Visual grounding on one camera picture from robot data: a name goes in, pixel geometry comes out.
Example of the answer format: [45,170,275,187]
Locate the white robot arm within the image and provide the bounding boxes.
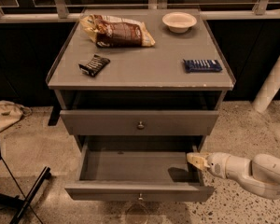
[187,152,280,200]

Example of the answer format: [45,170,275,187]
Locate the grey drawer cabinet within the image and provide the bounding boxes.
[45,8,237,185]

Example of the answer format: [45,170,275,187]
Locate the brown chip bag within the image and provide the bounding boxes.
[80,14,155,48]

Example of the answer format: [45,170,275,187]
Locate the white diagonal pillar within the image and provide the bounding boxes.
[252,55,280,113]

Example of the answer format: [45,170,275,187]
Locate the grey drawer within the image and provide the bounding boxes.
[60,110,218,136]
[65,147,214,202]

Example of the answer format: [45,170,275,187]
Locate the black candy bar wrapper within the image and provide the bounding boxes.
[78,54,110,77]

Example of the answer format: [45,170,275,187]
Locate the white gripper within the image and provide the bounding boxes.
[187,152,231,179]

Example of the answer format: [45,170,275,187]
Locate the grey top drawer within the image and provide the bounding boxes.
[60,110,218,136]

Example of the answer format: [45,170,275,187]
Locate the blue candy bar wrapper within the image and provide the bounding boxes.
[184,60,222,73]

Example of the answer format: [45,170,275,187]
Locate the beige cloth bag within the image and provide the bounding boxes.
[0,101,32,132]

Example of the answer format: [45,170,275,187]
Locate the black tripod stand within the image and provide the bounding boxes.
[0,147,51,224]

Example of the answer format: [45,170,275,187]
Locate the white bowl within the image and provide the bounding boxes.
[162,12,197,34]

